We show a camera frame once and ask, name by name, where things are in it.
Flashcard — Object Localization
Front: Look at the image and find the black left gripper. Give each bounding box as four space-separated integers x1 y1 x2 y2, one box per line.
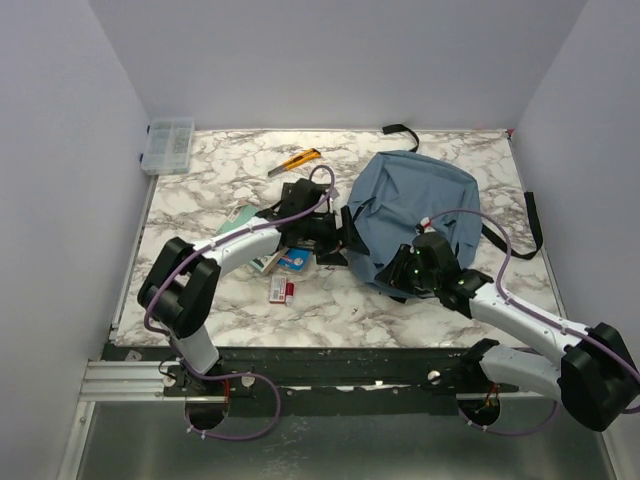
299 205 368 265

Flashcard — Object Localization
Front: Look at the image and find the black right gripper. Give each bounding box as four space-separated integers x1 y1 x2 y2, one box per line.
375 244 440 294

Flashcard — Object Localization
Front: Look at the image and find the blue backpack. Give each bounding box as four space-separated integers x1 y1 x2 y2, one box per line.
344 123 545 304

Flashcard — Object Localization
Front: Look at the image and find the teal paperback book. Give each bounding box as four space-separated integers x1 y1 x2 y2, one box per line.
211 204 283 276

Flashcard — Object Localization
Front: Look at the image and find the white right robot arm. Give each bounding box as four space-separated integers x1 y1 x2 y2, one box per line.
376 231 639 432

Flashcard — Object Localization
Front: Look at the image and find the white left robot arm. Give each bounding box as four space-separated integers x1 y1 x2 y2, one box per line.
137 179 369 395

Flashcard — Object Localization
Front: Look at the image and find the blue blister pack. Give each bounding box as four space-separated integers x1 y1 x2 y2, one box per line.
277 248 313 272

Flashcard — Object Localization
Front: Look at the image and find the red white glue stick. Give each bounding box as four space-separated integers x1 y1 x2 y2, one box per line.
285 282 295 305

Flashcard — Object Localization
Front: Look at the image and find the black paperback book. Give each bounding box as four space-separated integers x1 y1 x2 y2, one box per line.
279 179 329 217

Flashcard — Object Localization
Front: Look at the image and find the red white staples box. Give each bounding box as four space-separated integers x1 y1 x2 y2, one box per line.
268 275 288 304

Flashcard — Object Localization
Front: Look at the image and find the yellow utility knife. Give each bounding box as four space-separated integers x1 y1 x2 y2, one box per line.
267 148 321 178

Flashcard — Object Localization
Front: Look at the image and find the clear plastic organizer box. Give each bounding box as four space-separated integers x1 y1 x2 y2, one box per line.
141 117 195 176

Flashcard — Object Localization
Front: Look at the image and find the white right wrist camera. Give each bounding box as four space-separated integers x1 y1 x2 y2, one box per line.
419 217 435 233

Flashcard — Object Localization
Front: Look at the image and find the black mounting base plate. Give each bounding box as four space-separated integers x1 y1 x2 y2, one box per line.
103 345 514 419

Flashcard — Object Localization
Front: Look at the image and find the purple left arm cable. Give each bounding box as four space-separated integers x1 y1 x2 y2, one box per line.
143 164 336 442

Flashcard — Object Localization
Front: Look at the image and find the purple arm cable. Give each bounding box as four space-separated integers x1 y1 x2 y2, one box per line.
419 209 640 437
143 164 336 442

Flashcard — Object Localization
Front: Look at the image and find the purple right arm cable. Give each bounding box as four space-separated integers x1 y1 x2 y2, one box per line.
419 209 640 437

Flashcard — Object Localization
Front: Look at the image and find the aluminium rail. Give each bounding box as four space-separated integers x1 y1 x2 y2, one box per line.
78 360 181 402

